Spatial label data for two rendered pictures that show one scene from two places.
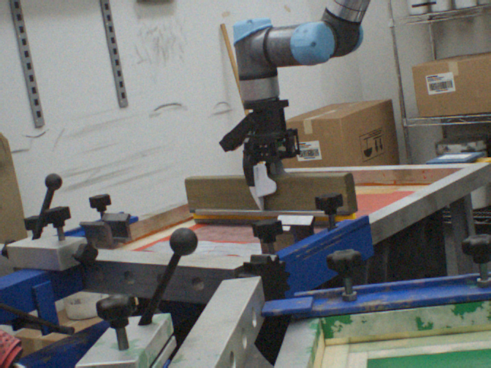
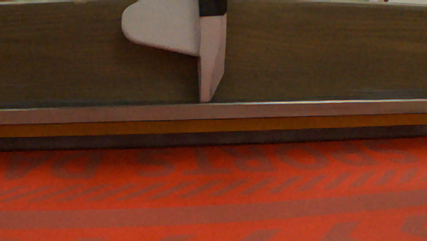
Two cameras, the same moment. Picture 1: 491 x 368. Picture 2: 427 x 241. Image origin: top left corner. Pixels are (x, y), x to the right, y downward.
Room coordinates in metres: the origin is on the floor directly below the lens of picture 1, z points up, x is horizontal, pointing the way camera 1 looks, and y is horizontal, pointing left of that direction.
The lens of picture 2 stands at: (1.95, -0.25, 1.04)
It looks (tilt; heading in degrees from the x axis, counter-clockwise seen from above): 13 degrees down; 132
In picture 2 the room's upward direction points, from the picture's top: straight up
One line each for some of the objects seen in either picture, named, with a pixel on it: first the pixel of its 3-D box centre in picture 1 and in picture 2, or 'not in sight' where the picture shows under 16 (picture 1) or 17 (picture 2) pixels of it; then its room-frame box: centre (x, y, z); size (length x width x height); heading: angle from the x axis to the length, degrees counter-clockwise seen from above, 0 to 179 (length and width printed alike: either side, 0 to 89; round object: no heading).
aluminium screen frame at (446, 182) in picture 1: (263, 220); not in sight; (1.73, -0.03, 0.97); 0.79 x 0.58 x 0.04; 139
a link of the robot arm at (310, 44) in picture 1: (304, 44); not in sight; (1.69, -0.15, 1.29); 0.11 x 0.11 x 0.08; 52
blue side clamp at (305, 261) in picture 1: (306, 261); not in sight; (1.36, -0.08, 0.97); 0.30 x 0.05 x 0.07; 139
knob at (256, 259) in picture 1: (256, 281); not in sight; (1.16, 0.01, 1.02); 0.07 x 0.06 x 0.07; 139
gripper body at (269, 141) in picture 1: (268, 131); not in sight; (1.74, -0.06, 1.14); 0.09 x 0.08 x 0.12; 49
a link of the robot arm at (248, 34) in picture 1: (256, 48); not in sight; (1.74, -0.06, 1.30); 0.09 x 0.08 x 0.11; 52
